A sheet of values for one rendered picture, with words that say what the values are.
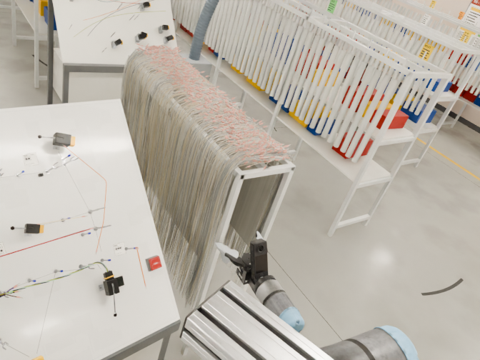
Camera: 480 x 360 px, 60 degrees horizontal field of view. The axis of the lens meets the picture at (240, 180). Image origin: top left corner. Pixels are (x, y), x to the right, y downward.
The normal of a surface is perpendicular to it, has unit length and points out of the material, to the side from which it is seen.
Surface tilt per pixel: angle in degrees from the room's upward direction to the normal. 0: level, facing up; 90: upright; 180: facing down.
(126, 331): 45
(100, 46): 50
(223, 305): 0
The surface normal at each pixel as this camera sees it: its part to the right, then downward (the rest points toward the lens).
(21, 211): 0.63, -0.16
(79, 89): 0.54, 0.58
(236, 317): 0.25, -0.80
